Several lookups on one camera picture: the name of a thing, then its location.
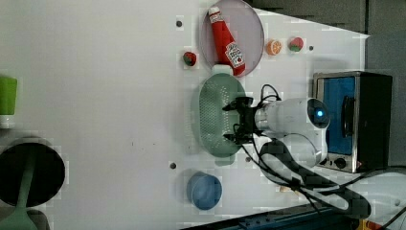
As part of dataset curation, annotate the black utensil holder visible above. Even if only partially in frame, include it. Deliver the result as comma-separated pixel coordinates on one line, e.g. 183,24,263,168
0,137,66,207

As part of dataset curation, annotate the lime green cup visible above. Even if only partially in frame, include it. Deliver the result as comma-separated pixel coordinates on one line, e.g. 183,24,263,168
0,77,17,129

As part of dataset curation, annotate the blue cup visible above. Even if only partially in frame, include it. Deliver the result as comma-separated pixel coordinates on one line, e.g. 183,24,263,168
187,172,222,211

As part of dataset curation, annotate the blue metal frame rail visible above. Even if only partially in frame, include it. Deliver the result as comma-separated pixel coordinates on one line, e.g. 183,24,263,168
182,205,360,230

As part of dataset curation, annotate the yellow orange clamp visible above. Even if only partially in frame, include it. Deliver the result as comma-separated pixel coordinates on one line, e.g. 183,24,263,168
355,219,382,230

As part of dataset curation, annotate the orange slice toy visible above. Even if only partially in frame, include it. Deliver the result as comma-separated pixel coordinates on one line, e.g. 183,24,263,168
265,39,282,56

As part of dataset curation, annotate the green spatula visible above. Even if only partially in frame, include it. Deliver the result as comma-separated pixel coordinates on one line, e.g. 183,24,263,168
0,154,37,230

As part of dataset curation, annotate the red strawberry toy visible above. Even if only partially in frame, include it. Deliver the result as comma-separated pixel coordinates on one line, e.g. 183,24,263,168
288,37,304,52

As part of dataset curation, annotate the grey round plate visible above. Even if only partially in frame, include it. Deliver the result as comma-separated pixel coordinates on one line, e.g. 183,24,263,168
199,0,264,76

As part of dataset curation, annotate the black silver toaster oven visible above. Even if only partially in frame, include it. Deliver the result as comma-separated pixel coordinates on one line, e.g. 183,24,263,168
313,71,393,173

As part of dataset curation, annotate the mint green oval strainer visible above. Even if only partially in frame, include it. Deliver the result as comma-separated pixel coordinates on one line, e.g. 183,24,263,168
191,65,246,166

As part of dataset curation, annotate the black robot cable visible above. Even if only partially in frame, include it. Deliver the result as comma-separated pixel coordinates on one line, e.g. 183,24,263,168
240,83,406,230

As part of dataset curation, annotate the red ketchup bottle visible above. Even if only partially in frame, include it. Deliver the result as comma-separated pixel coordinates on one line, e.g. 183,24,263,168
208,7,246,76

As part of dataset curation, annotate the small red tomato toy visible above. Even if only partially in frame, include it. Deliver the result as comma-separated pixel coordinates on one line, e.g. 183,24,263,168
183,52,197,66

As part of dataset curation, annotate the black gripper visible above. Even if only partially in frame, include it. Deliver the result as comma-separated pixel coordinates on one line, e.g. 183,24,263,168
222,97,258,144

